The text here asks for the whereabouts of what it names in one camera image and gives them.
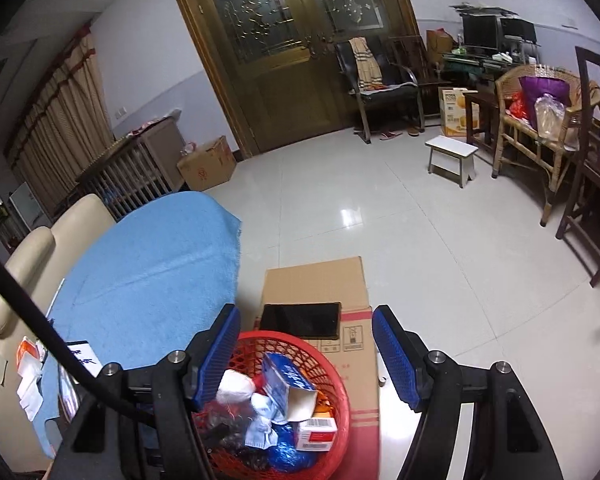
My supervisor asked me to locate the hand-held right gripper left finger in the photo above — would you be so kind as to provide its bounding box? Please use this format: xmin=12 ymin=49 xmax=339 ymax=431
xmin=47 ymin=304 xmax=242 ymax=480

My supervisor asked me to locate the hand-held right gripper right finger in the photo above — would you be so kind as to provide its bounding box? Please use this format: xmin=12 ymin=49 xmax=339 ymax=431
xmin=372 ymin=305 xmax=563 ymax=480

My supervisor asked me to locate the blue and white carton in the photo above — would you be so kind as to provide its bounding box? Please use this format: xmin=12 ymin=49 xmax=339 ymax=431
xmin=261 ymin=352 xmax=317 ymax=422

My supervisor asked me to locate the red plastic basket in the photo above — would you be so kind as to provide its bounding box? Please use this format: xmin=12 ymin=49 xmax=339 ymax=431
xmin=190 ymin=331 xmax=352 ymax=480

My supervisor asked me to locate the light blue cloth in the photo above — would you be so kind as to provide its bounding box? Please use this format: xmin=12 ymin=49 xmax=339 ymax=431
xmin=245 ymin=394 xmax=283 ymax=448

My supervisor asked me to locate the orange and white carton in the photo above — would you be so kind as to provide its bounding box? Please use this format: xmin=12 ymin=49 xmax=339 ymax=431
xmin=296 ymin=416 xmax=339 ymax=454

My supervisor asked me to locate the blue plastic wrapper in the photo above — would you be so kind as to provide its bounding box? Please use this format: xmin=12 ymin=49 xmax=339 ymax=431
xmin=267 ymin=422 xmax=321 ymax=472

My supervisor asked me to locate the black tablet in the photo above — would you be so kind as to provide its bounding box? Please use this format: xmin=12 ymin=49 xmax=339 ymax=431
xmin=258 ymin=302 xmax=342 ymax=340

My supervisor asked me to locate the flat cardboard sheet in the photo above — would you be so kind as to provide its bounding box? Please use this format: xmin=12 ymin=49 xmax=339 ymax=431
xmin=254 ymin=256 xmax=381 ymax=480

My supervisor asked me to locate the blue tablecloth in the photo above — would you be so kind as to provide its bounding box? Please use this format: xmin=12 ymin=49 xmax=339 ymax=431
xmin=32 ymin=191 xmax=243 ymax=458

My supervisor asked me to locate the white card black writing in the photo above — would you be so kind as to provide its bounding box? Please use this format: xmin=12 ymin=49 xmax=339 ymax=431
xmin=66 ymin=341 xmax=104 ymax=380

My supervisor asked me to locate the white stick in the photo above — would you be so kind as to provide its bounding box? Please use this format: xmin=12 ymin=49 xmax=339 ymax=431
xmin=46 ymin=279 xmax=65 ymax=317

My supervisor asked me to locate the orange packet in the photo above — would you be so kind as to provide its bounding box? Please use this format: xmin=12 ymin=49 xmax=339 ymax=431
xmin=16 ymin=337 xmax=48 ymax=366

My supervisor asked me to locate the brown cardboard box red print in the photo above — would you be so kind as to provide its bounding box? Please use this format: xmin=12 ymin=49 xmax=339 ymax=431
xmin=176 ymin=135 xmax=237 ymax=192

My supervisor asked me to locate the white paper sheet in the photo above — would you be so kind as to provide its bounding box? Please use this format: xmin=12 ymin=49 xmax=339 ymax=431
xmin=16 ymin=360 xmax=45 ymax=422

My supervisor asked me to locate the wooden crib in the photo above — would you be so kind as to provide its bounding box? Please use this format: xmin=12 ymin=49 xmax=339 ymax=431
xmin=75 ymin=109 xmax=187 ymax=221

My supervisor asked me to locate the beige leather sofa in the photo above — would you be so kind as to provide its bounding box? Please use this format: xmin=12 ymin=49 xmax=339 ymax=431
xmin=0 ymin=194 xmax=117 ymax=471

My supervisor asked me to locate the white stool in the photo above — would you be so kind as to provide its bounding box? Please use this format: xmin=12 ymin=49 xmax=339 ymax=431
xmin=425 ymin=136 xmax=480 ymax=189

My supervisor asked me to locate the white air conditioner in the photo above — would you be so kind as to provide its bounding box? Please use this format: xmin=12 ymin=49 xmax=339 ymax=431
xmin=8 ymin=181 xmax=48 ymax=228

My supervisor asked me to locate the wicker armchair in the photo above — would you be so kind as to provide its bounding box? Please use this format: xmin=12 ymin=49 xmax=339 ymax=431
xmin=491 ymin=62 xmax=600 ymax=227

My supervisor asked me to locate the orange printed carton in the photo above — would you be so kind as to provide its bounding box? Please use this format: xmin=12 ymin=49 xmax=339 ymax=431
xmin=439 ymin=86 xmax=481 ymax=138

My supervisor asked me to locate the dark wooden chair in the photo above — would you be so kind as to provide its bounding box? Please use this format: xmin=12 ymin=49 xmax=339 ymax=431
xmin=555 ymin=46 xmax=600 ymax=288

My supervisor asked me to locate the black cushioned armchair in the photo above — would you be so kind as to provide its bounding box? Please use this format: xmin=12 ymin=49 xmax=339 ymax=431
xmin=334 ymin=36 xmax=426 ymax=145

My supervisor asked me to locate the wooden double door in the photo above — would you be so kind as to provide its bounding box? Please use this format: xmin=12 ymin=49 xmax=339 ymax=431
xmin=165 ymin=0 xmax=421 ymax=158

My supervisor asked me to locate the dark wooden side table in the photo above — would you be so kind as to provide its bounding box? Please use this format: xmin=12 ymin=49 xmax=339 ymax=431
xmin=462 ymin=89 xmax=503 ymax=161

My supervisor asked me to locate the red bag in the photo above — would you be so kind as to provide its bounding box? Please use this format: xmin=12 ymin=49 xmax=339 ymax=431
xmin=509 ymin=91 xmax=531 ymax=120

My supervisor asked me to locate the clear plastic bag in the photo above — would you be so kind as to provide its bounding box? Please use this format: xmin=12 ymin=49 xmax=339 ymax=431
xmin=534 ymin=94 xmax=581 ymax=151

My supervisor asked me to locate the beige curtain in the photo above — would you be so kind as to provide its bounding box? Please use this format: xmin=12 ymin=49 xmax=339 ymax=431
xmin=5 ymin=25 xmax=116 ymax=211

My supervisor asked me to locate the striped beige scarf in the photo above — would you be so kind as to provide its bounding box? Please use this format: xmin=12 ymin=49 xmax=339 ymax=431
xmin=349 ymin=36 xmax=383 ymax=88

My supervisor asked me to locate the dark wooden armchair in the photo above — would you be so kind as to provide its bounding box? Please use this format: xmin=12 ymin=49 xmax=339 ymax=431
xmin=386 ymin=35 xmax=453 ymax=93

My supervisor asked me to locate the glass computer desk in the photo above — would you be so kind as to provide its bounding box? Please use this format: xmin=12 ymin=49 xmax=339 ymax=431
xmin=440 ymin=45 xmax=543 ymax=86

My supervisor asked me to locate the purple bag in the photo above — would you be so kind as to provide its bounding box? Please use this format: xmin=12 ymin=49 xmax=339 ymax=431
xmin=519 ymin=76 xmax=571 ymax=131

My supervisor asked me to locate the large black computer monitor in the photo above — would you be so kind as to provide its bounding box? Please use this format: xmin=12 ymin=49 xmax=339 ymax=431
xmin=461 ymin=14 xmax=501 ymax=52

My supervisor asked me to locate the small black computer monitor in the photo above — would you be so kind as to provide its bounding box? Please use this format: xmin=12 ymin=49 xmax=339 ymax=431
xmin=500 ymin=17 xmax=537 ymax=43

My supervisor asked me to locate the black cable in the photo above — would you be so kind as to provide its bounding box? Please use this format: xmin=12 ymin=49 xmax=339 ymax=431
xmin=0 ymin=242 xmax=156 ymax=421

